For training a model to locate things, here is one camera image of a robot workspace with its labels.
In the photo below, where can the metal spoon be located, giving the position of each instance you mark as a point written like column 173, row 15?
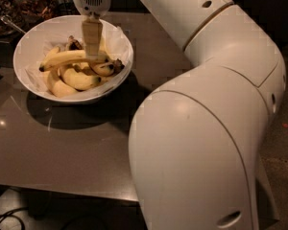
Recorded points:
column 8, row 22

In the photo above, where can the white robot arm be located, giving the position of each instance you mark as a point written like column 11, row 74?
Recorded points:
column 194, row 141

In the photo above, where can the long top yellow banana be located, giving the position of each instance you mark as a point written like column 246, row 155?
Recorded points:
column 68, row 57

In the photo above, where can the dark snack tray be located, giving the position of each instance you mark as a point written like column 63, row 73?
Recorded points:
column 25, row 12

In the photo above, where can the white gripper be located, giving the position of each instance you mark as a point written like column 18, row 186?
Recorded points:
column 92, row 26

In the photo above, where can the short right yellow banana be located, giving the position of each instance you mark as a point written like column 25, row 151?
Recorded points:
column 103, row 69

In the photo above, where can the lower middle yellow banana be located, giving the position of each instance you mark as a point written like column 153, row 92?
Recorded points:
column 78, row 80

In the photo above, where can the bottom left yellow banana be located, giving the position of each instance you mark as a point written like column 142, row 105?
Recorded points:
column 56, row 86

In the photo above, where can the white ceramic bowl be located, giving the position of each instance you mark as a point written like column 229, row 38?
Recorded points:
column 36, row 43

